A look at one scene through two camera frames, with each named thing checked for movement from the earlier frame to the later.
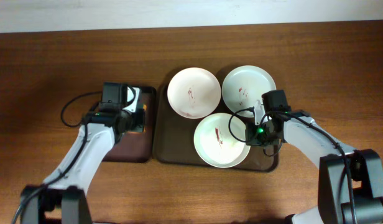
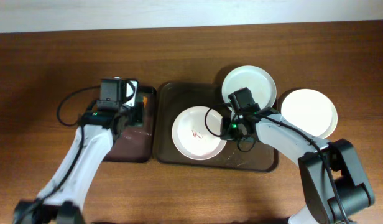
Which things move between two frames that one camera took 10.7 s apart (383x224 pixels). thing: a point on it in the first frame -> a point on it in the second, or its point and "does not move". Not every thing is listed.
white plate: [194, 93] -> [196, 133]
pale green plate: [244, 85] does not move
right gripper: [252, 139] -> [226, 133]
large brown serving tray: [174, 135] does not move
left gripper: [138, 114] does not move
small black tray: [138, 147] does not move
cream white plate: [220, 140] -> [310, 111]
